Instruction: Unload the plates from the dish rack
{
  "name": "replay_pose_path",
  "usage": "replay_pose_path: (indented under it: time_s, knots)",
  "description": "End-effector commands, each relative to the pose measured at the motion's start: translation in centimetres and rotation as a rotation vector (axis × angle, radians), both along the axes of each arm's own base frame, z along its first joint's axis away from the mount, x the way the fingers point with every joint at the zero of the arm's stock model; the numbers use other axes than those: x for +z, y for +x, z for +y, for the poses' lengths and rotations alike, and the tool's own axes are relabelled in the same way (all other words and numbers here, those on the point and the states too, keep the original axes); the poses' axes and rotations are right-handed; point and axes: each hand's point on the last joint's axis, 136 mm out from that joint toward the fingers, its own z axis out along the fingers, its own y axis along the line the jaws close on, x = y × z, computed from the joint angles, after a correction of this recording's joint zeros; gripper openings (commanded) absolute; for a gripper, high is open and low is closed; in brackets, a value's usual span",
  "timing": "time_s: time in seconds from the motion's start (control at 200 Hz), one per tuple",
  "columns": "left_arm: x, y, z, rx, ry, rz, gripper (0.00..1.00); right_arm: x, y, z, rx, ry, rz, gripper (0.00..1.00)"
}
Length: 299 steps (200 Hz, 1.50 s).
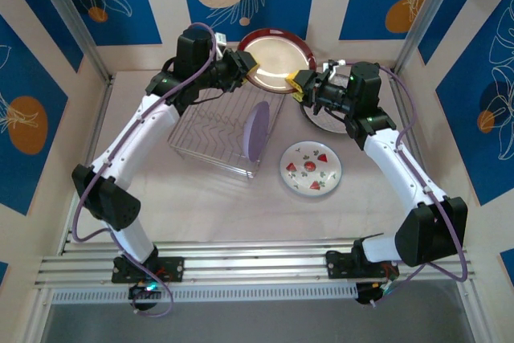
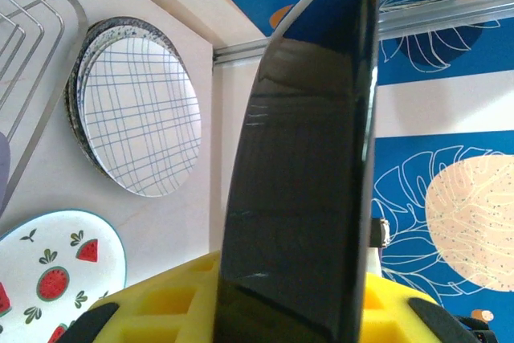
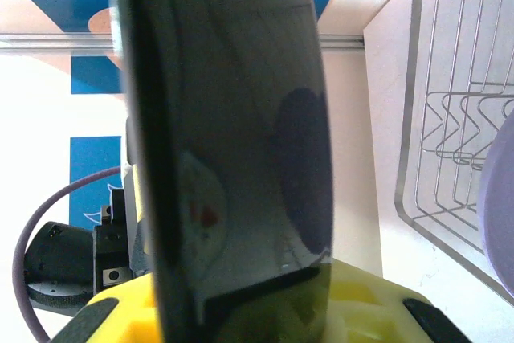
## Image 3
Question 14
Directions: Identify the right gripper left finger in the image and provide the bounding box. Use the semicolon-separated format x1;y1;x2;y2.
50;272;164;343

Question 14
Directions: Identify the aluminium frame post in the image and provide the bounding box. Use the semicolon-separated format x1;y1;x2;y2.
0;32;365;54

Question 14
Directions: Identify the purple plate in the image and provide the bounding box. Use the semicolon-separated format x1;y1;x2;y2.
477;108;514;299

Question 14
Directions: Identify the black brown rimmed plate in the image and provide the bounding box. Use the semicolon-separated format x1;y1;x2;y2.
115;0;337;343

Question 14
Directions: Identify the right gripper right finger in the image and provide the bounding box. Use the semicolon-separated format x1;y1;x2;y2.
320;260;474;343

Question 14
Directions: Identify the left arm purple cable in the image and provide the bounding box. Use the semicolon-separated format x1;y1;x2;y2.
11;165;124;343

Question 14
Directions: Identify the silver wire dish rack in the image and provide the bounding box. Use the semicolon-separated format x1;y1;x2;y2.
394;0;514;300

